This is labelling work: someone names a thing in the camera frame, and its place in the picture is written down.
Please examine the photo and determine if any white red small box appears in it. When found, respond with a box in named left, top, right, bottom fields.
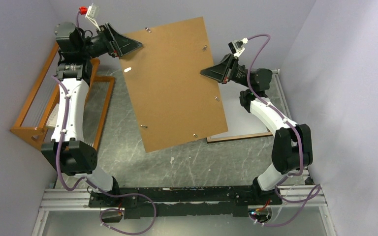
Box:
left=46, top=103, right=59, bottom=128

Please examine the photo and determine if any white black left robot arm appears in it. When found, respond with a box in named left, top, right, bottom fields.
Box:
left=41, top=22, right=142, bottom=207

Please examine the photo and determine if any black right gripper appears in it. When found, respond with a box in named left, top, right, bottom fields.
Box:
left=199, top=54, right=252, bottom=89

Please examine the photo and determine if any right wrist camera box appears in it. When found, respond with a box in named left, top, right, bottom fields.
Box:
left=228, top=38, right=249, bottom=58

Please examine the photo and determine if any wooden picture frame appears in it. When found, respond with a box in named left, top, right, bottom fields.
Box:
left=206, top=73, right=274, bottom=144

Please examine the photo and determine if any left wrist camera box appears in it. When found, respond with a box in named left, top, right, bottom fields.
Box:
left=75, top=3, right=101, bottom=30

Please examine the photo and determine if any orange wooden rack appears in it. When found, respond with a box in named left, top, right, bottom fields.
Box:
left=10, top=44, right=115, bottom=150

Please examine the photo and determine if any landscape photo print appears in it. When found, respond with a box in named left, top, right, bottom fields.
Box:
left=208, top=85, right=270, bottom=140

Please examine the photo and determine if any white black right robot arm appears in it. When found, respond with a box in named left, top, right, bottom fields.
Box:
left=200, top=54, right=313, bottom=204

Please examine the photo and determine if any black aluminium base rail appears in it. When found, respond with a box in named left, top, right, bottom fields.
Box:
left=39, top=184, right=327, bottom=219

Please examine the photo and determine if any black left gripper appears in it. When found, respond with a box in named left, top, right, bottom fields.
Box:
left=78, top=23, right=142, bottom=60

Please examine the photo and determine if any brown backing board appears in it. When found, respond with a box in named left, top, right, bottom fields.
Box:
left=120, top=17, right=228, bottom=152

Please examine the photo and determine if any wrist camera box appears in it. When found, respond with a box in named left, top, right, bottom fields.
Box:
left=228, top=38, right=249, bottom=58
left=75, top=3, right=101, bottom=30

